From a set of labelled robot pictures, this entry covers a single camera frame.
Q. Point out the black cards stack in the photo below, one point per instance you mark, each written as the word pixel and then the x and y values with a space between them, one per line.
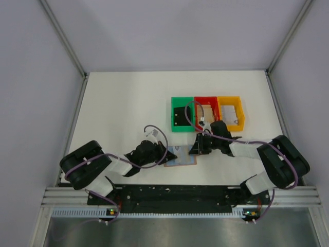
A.
pixel 180 116

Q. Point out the brown leather card holder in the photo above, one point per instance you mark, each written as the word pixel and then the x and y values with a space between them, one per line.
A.
pixel 171 163

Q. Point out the aluminium frame profile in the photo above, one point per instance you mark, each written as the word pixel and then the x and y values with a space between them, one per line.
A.
pixel 62 37

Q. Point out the grey cable duct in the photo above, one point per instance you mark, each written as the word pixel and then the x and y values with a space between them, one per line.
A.
pixel 106 214

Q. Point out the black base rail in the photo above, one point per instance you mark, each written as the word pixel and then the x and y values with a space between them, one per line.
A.
pixel 179 199

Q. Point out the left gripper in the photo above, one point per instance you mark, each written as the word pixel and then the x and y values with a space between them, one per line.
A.
pixel 161 148

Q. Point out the silver cards stack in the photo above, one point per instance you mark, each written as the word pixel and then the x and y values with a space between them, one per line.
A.
pixel 229 115

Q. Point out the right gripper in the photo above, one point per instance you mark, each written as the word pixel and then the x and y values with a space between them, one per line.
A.
pixel 199 148

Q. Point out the yellow plastic bin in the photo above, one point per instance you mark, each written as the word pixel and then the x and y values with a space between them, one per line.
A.
pixel 236 102

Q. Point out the green plastic bin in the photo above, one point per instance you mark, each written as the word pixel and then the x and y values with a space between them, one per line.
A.
pixel 183 102

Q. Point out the red plastic bin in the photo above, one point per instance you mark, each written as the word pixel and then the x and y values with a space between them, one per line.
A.
pixel 211 100

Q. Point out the gold cards stack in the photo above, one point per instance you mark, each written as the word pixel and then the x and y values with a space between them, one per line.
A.
pixel 207 113

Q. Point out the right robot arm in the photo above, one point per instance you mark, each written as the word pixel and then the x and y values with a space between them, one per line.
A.
pixel 283 163

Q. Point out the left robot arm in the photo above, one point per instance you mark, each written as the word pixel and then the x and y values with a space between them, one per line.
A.
pixel 89 167

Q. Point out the silver credit card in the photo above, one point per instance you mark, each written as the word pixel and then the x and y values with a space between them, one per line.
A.
pixel 183 157

